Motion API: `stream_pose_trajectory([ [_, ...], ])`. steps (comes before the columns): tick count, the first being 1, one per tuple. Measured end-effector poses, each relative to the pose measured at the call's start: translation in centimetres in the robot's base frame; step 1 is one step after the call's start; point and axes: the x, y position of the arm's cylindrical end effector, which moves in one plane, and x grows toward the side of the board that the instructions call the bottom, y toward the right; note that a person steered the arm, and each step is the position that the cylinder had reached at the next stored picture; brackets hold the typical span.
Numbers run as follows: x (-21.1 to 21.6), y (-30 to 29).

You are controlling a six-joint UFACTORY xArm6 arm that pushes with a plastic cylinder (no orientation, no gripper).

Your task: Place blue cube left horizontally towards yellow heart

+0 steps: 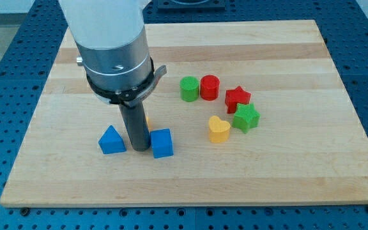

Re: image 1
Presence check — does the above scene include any blue cube block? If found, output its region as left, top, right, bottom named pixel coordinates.
left=150, top=128, right=174, bottom=158

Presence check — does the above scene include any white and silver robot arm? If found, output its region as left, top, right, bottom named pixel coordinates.
left=59, top=0, right=167, bottom=107

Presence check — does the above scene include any yellow heart block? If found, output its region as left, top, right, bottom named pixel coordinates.
left=208, top=116, right=231, bottom=143

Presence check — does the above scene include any green cylinder block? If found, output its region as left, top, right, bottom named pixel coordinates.
left=180, top=76, right=199, bottom=102

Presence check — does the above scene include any small yellow block behind tool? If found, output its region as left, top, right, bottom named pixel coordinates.
left=146, top=116, right=151, bottom=130

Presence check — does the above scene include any red cylinder block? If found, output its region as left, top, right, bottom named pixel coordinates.
left=200, top=75, right=220, bottom=101

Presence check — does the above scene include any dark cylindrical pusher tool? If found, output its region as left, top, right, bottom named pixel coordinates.
left=119, top=102, right=151, bottom=151

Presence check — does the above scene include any red star block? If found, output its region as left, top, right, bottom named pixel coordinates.
left=225, top=86, right=252, bottom=114

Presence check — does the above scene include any green star block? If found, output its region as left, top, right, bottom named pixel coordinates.
left=232, top=103, right=261, bottom=134

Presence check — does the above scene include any light wooden board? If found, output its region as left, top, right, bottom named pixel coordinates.
left=0, top=20, right=368, bottom=208

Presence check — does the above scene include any blue triangular prism block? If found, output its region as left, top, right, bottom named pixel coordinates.
left=98, top=125, right=127, bottom=155

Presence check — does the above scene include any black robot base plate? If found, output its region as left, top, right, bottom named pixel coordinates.
left=155, top=0, right=226, bottom=10

